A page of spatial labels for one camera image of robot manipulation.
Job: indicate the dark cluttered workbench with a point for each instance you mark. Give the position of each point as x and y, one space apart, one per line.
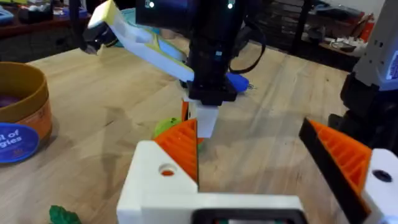
37 18

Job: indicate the green vegetable toy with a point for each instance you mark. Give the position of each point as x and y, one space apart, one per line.
63 216

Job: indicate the round orange toy tub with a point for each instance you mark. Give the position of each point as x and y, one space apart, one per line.
25 93

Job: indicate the blue electric screwdriver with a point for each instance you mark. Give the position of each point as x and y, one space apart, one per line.
237 82

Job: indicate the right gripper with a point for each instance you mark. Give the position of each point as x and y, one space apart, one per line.
211 68

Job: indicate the black upright wrist plate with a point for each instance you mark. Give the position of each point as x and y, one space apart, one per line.
186 12

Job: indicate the heap of tools and boxes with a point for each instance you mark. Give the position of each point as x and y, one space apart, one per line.
342 37

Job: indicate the green disc with holes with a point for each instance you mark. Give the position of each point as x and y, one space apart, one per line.
164 126

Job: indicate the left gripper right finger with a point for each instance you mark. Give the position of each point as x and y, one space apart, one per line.
348 161

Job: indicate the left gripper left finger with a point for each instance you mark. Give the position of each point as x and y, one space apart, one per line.
149 186

